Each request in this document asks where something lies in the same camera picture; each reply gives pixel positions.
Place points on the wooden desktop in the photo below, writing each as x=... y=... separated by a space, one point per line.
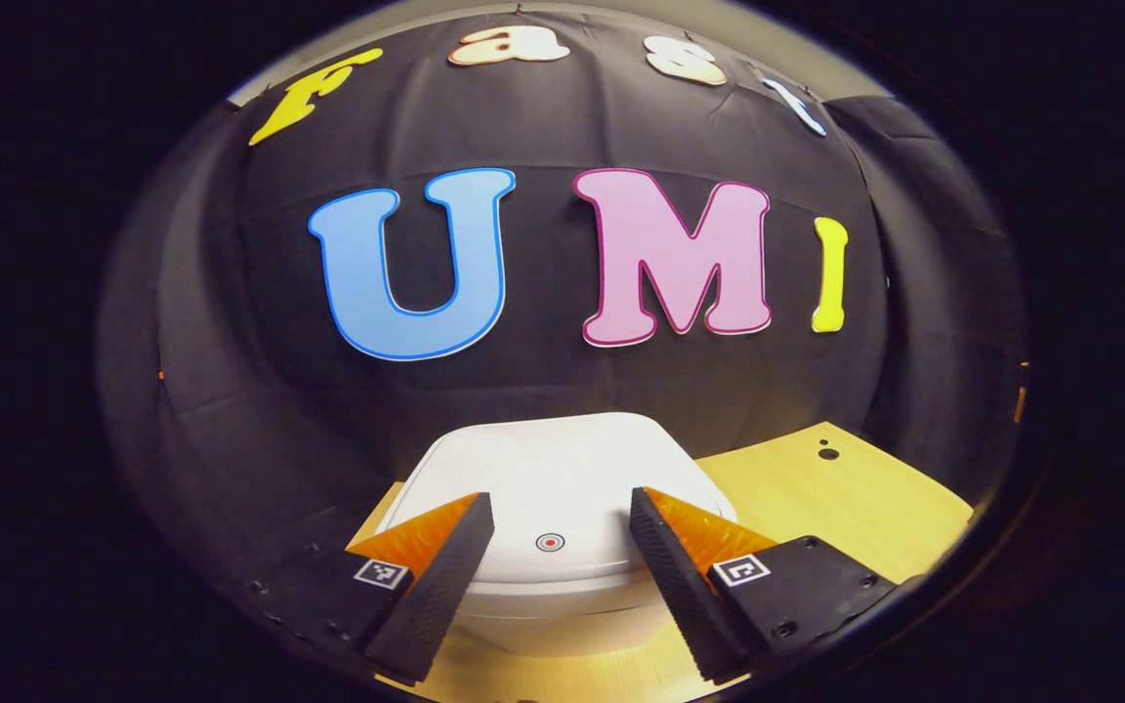
x=865 y=508

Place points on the black backdrop cloth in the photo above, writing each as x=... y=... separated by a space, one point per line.
x=543 y=391

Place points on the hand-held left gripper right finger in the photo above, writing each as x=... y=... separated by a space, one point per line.
x=685 y=600

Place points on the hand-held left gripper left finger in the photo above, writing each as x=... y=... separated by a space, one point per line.
x=436 y=605

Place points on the white desktop garbage bin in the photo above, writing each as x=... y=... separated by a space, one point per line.
x=543 y=469

